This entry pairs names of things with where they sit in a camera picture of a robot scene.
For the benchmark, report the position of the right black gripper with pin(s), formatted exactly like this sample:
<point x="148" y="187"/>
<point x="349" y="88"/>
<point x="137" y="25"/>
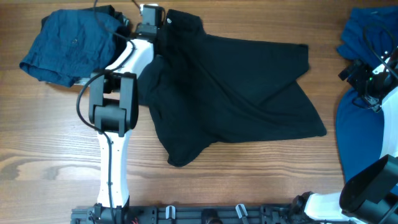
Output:
<point x="356" y="79"/>

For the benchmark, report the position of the black t-shirt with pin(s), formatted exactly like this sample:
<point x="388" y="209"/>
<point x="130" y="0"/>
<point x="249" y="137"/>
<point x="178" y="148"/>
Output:
<point x="202" y="89"/>

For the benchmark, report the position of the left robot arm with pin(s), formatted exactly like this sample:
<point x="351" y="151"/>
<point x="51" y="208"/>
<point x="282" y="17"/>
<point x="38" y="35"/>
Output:
<point x="113" y="111"/>

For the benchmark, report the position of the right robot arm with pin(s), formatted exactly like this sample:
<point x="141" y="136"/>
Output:
<point x="371" y="195"/>

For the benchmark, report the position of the blue t-shirt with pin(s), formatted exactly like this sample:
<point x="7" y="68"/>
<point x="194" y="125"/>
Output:
<point x="368" y="34"/>

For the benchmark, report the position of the folded dark blue shirt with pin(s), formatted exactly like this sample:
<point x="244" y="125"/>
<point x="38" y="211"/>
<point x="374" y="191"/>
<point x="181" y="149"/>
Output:
<point x="37" y="62"/>

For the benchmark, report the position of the right white rail clip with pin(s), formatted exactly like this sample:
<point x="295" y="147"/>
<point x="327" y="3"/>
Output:
<point x="241" y="211"/>

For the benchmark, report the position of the white rail clip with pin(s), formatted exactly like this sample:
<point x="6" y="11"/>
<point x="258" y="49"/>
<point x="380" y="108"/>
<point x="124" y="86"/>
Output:
<point x="170" y="212"/>
<point x="241" y="211"/>

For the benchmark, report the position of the left white rail clip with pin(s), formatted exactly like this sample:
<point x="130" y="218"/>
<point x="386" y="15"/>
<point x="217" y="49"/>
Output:
<point x="170" y="212"/>

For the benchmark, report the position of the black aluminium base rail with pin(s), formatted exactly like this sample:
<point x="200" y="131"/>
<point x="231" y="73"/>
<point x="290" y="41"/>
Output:
<point x="263" y="214"/>

